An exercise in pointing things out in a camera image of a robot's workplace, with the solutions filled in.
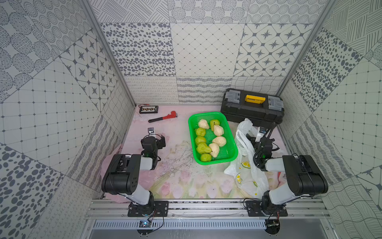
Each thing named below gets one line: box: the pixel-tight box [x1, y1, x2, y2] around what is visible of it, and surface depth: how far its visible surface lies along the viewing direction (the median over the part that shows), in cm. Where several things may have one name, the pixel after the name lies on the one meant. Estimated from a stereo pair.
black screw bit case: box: [139, 105, 159, 115], surface depth 119 cm
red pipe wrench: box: [148, 110, 178, 123], surface depth 113 cm
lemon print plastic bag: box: [223, 118, 270, 198], surface depth 82 cm
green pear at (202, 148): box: [195, 142, 213, 154], surface depth 90 cm
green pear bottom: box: [199, 153, 212, 162], surface depth 88 cm
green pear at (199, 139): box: [194, 135, 207, 145], surface depth 97 cm
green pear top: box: [209, 119, 220, 132], surface depth 105 cm
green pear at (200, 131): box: [195, 127, 206, 137], surface depth 100 cm
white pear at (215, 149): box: [208, 142, 220, 158], surface depth 91 cm
